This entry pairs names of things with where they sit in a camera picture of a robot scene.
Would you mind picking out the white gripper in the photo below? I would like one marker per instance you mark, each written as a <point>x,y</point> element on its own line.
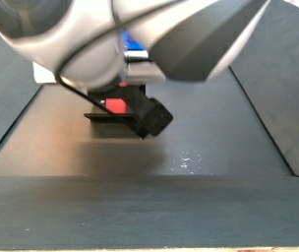
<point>142,69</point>

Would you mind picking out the blue shape-sorting board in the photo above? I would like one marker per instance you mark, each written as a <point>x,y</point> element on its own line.
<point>130,42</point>

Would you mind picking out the black curved fixture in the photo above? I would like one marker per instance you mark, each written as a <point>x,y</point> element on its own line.
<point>102,114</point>

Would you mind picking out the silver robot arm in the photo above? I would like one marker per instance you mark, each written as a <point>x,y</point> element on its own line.
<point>77,37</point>

